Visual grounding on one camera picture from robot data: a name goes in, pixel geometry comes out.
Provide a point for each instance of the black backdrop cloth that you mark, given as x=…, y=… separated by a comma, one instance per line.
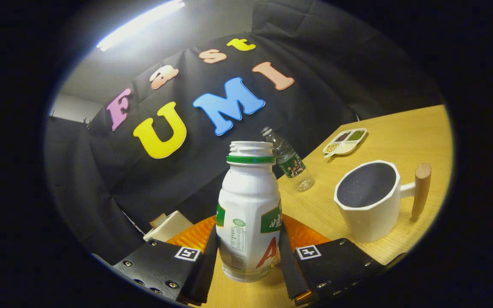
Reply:
x=144, y=192

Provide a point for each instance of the dark red beans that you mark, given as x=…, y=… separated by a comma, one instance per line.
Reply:
x=342, y=137

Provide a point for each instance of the yellow soybeans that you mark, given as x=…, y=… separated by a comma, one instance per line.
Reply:
x=332, y=147

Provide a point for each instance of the wooden table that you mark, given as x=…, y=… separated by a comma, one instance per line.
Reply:
x=400, y=137

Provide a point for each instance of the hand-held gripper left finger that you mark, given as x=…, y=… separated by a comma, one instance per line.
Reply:
x=206, y=273

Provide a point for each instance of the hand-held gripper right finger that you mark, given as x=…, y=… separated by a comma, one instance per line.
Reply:
x=287, y=273

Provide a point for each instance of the bread slice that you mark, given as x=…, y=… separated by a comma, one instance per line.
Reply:
x=158, y=220

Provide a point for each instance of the cream white toaster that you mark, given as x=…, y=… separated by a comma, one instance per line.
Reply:
x=171, y=226

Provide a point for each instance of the clear plastic water bottle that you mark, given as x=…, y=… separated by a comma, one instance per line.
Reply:
x=291, y=164

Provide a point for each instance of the green mung beans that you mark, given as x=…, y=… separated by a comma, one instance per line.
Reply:
x=356, y=135

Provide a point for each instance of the white divided dish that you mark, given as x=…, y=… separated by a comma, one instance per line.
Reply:
x=349, y=147

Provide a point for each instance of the white juice bottle green label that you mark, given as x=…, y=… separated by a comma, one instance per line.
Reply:
x=246, y=201

